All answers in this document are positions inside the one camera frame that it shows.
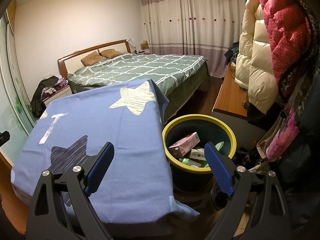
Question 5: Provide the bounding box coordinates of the wooden bed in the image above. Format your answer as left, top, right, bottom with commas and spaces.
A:
57, 39, 210, 120

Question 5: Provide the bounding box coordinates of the pink cardboard box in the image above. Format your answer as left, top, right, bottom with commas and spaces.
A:
168, 132, 201, 158

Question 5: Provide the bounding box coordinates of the brown pillow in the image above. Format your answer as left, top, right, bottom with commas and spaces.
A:
100, 49, 123, 59
80, 51, 107, 67

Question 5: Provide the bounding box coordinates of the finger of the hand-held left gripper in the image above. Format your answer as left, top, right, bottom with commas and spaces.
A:
0, 131, 10, 147

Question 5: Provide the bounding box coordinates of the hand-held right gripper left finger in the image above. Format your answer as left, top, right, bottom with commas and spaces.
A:
26, 142, 115, 240

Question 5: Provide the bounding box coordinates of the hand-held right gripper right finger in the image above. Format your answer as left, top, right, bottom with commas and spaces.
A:
204, 142, 292, 240

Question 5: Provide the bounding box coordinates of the blue star-print tablecloth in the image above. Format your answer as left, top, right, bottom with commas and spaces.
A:
11, 79, 200, 224

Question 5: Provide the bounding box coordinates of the wooden desk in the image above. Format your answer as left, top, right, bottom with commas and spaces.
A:
212, 62, 250, 118

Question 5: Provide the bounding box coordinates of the pink floral bag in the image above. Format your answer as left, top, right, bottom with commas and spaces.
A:
256, 109, 300, 163

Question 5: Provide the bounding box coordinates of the beige and mauve curtain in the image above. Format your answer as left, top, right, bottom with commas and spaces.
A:
139, 0, 247, 77

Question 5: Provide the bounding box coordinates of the green checked quilt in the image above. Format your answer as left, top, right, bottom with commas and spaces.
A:
67, 53, 210, 118

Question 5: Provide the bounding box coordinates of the dark bin with yellow rim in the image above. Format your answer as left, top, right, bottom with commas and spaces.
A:
162, 114, 237, 192

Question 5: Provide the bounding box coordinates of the cream puffer jacket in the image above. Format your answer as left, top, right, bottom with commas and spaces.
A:
235, 0, 280, 115

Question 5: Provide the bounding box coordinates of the heap of clothes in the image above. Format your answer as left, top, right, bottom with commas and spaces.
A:
224, 42, 240, 64

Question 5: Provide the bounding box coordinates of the red puffer jacket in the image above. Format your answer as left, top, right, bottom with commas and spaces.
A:
255, 0, 313, 98

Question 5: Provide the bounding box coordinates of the glass sliding wardrobe door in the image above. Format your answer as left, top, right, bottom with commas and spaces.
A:
0, 17, 35, 160

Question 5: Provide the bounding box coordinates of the white nightstand with clothes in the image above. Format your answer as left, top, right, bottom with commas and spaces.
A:
30, 76, 69, 119

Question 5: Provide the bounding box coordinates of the white bottle with green label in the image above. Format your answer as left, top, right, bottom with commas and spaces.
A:
178, 156, 202, 168

